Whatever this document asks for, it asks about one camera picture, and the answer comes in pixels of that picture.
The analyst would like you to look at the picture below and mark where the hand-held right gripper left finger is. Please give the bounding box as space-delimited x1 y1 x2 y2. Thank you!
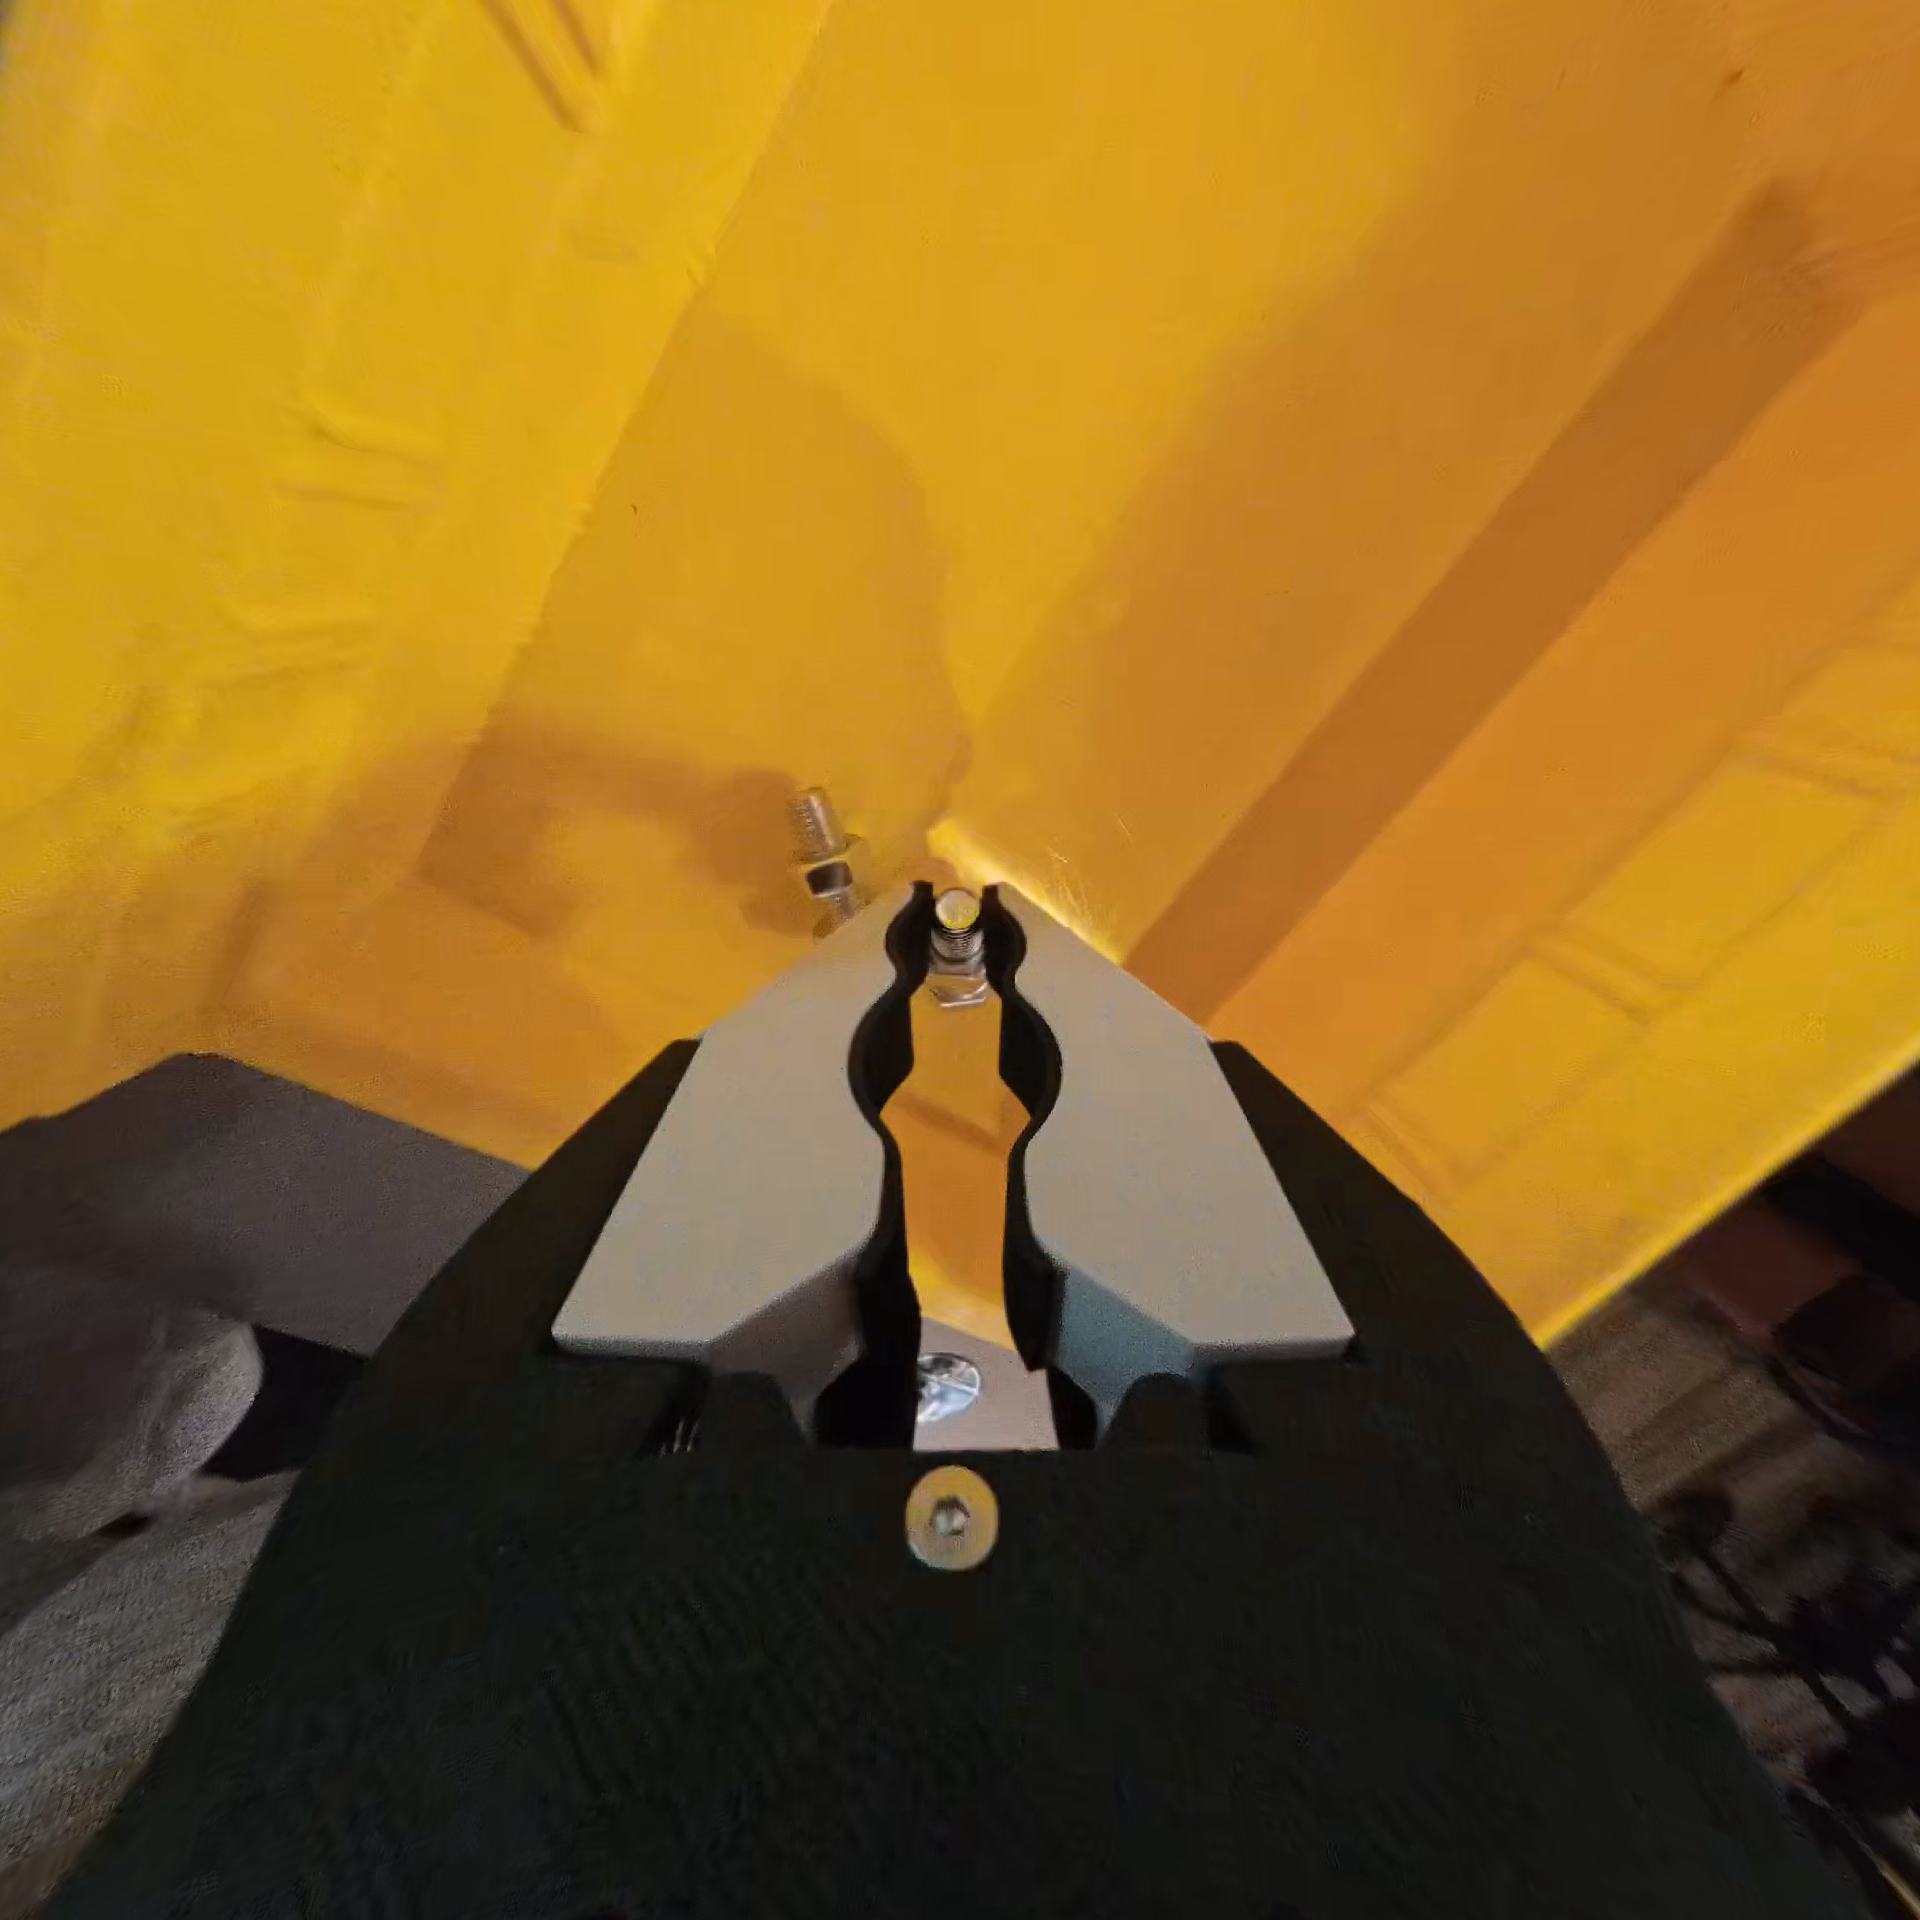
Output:
550 882 920 1450

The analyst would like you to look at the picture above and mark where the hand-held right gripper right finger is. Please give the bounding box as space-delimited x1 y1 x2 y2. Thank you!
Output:
995 882 1356 1450

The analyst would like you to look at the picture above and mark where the yellow plastic divided bin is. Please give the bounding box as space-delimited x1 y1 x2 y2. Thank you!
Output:
0 0 1920 1353

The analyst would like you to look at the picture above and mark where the person's left forearm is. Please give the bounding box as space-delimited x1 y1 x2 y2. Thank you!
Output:
0 1296 272 1555

